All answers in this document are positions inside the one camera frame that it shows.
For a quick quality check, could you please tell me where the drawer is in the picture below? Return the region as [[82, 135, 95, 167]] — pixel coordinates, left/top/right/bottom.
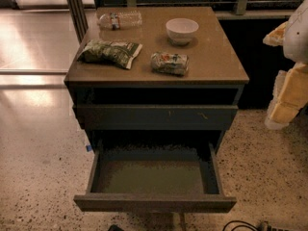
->
[[74, 143, 237, 213], [73, 104, 238, 130]]

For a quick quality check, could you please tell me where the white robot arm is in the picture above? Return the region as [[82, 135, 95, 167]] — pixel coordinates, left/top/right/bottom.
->
[[263, 0, 308, 130]]

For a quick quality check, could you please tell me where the white and yellow gripper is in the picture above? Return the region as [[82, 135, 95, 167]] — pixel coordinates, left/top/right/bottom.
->
[[263, 22, 308, 130]]

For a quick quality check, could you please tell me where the brown wooden drawer cabinet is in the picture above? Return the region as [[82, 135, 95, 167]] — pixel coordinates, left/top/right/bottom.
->
[[64, 7, 248, 145]]

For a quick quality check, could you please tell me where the clear plastic water bottle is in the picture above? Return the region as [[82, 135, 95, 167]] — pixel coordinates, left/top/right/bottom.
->
[[98, 11, 142, 30]]

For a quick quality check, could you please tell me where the green snack bag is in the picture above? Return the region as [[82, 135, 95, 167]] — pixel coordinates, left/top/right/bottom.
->
[[77, 39, 142, 69]]

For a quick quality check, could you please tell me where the crushed drink can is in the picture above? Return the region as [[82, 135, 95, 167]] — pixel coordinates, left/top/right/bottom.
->
[[151, 52, 189, 76]]

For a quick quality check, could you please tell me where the white ceramic bowl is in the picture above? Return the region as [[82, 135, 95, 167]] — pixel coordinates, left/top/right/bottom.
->
[[166, 18, 199, 45]]

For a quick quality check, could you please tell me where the blue tape piece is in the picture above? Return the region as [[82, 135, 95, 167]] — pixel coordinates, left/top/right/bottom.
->
[[86, 144, 92, 152]]

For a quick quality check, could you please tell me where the black cable on floor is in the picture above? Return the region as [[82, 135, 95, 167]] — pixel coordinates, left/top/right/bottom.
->
[[222, 219, 290, 231]]

